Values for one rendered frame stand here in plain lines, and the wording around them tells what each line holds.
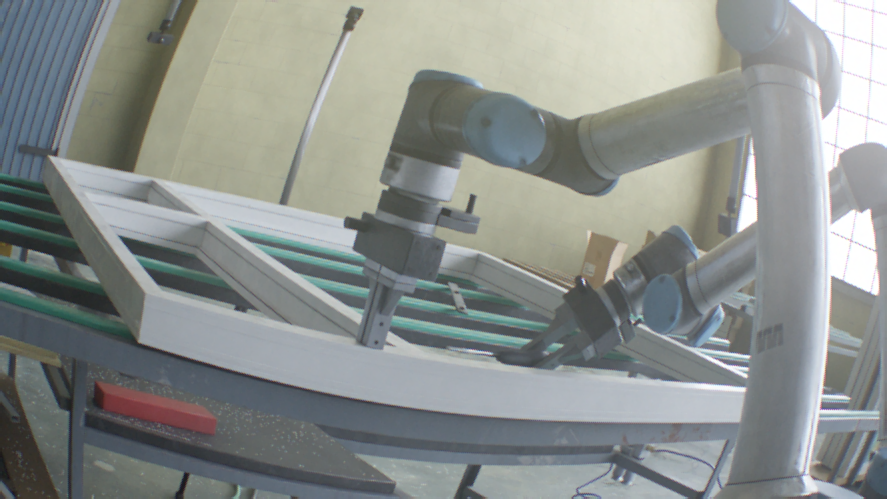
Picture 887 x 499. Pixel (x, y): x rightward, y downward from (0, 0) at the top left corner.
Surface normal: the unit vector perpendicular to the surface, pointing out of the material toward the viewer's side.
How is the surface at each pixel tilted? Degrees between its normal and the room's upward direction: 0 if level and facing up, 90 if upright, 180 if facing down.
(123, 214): 90
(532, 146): 90
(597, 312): 56
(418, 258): 90
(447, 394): 90
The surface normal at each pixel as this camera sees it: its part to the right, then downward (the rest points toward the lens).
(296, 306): -0.82, -0.18
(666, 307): -0.69, -0.07
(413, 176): -0.13, 0.07
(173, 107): 0.52, 0.24
